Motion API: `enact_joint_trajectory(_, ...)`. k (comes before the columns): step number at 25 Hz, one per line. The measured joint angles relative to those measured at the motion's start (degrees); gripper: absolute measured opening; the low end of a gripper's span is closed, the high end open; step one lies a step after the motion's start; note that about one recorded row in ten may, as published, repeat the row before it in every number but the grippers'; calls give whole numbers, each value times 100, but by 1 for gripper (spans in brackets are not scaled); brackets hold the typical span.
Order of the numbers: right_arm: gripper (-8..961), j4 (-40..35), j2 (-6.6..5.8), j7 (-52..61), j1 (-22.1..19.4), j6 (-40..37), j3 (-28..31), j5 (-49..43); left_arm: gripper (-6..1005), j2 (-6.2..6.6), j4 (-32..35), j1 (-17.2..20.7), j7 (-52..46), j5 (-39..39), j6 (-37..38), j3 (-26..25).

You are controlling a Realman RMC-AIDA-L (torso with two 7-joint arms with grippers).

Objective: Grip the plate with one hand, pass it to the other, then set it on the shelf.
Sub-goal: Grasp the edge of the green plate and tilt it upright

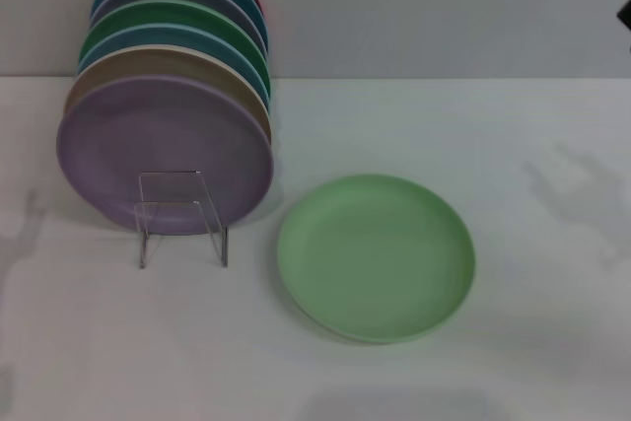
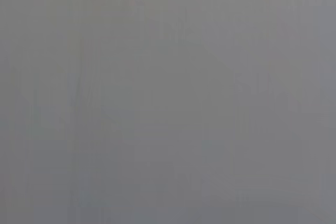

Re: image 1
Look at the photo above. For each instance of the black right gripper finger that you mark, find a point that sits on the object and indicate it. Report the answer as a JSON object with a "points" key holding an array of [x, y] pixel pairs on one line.
{"points": [[626, 14]]}

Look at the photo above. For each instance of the light green plate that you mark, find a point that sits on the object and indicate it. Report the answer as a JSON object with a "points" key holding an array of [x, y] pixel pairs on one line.
{"points": [[374, 258]]}

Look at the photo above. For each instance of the dark green plate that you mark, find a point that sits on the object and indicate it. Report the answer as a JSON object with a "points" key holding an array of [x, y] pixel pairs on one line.
{"points": [[162, 14]]}

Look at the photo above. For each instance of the clear acrylic plate rack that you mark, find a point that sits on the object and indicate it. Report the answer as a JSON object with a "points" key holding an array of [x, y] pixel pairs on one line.
{"points": [[225, 248]]}

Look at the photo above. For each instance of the light blue plate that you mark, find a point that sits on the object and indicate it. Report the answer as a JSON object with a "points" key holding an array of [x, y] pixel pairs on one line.
{"points": [[148, 36]]}

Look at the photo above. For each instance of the beige plate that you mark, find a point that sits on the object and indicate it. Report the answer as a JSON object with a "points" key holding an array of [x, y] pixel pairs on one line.
{"points": [[148, 61]]}

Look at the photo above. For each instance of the purple plate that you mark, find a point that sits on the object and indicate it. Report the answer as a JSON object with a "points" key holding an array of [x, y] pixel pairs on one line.
{"points": [[148, 135]]}

